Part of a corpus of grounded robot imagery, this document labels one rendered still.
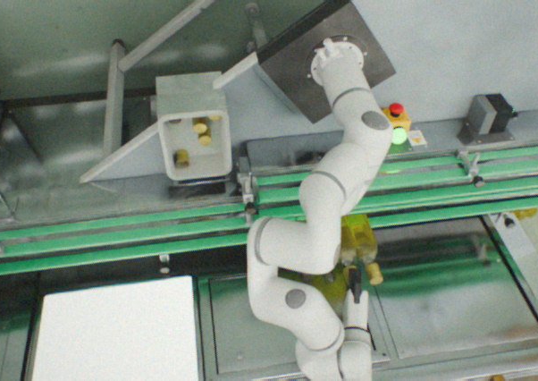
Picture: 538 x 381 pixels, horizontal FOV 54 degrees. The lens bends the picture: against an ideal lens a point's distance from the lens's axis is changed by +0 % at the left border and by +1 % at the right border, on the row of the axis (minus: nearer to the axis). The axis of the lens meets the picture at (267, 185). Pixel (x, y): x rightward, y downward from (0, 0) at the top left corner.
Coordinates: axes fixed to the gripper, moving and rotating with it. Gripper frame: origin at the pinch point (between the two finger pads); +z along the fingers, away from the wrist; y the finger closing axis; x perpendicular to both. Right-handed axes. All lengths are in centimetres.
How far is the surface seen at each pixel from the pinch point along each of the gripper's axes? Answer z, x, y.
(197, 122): 24, 43, 27
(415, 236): 28.8, -21.4, -15.6
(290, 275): 8.2, 16.2, -13.0
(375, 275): 1.3, -5.4, 1.6
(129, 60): 77, 80, 7
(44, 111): 74, 116, -17
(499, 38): 50, -31, 42
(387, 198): 23.6, -8.5, 6.5
